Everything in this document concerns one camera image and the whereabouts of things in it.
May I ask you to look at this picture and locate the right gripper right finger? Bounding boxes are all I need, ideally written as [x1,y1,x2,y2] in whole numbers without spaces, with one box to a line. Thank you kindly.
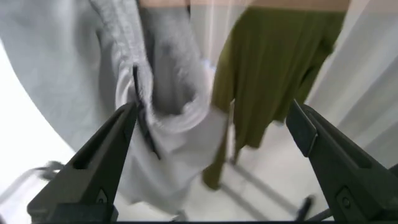
[285,99,398,223]

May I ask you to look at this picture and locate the green printed shirt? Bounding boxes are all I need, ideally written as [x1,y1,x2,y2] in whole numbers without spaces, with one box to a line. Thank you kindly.
[201,6,346,191]

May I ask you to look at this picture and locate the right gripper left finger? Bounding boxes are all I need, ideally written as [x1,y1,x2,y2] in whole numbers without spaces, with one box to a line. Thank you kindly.
[27,101,139,223]

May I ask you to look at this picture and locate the pink clothes hanger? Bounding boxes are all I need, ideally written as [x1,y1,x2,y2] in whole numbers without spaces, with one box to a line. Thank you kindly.
[137,0,351,12]

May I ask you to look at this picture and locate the black clothes rack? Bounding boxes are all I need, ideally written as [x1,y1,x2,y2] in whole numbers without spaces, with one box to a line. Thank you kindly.
[217,155,333,223]

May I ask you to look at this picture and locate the white curtain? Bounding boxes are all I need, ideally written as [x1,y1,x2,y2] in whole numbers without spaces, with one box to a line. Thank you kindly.
[189,0,398,169]

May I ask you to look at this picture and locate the pale grey shorts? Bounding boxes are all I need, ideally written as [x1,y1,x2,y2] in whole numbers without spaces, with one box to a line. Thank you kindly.
[0,0,229,216]

